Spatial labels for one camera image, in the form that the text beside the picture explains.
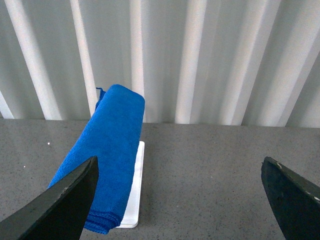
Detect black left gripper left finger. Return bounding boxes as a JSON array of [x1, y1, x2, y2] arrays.
[[0, 156, 99, 240]]

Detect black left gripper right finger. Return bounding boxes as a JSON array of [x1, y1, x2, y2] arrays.
[[261, 157, 320, 240]]

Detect blue microfiber cloth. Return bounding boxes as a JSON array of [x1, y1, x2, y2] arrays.
[[48, 84, 145, 235]]

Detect white towel rack wooden bars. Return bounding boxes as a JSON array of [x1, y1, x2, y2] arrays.
[[117, 141, 145, 229]]

